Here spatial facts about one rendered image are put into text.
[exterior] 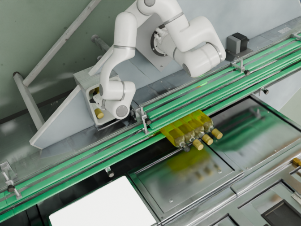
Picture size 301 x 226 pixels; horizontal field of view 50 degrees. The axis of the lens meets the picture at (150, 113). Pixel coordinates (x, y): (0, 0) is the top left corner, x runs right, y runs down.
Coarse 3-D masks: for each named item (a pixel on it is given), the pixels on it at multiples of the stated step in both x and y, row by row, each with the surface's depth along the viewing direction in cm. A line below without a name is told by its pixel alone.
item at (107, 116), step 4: (112, 80) 148; (116, 80) 151; (120, 80) 150; (96, 84) 145; (88, 88) 144; (92, 88) 144; (88, 92) 144; (88, 96) 145; (92, 96) 155; (88, 100) 147; (92, 104) 158; (92, 108) 150; (96, 108) 160; (92, 112) 151; (104, 112) 162; (108, 112) 162; (96, 116) 161; (104, 116) 160; (108, 116) 160; (112, 116) 160; (96, 120) 155; (100, 120) 159; (104, 120) 158; (108, 120) 159; (100, 124) 157
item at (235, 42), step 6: (228, 36) 182; (234, 36) 181; (240, 36) 180; (228, 42) 183; (234, 42) 178; (240, 42) 178; (246, 42) 181; (228, 48) 185; (234, 48) 180; (240, 48) 181; (246, 48) 183
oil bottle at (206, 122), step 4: (196, 112) 168; (200, 112) 168; (196, 116) 166; (200, 116) 165; (204, 116) 165; (200, 120) 163; (204, 120) 163; (208, 120) 162; (204, 124) 161; (208, 124) 161; (212, 124) 161; (204, 128) 162; (208, 128) 161
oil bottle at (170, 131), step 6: (168, 126) 163; (174, 126) 162; (162, 132) 167; (168, 132) 160; (174, 132) 159; (180, 132) 159; (168, 138) 162; (174, 138) 156; (180, 138) 156; (174, 144) 158
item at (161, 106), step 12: (276, 48) 185; (288, 48) 182; (252, 60) 179; (264, 60) 177; (228, 72) 173; (240, 72) 171; (204, 84) 168; (216, 84) 166; (168, 96) 164; (180, 96) 163; (192, 96) 162; (144, 108) 159; (156, 108) 159; (168, 108) 157
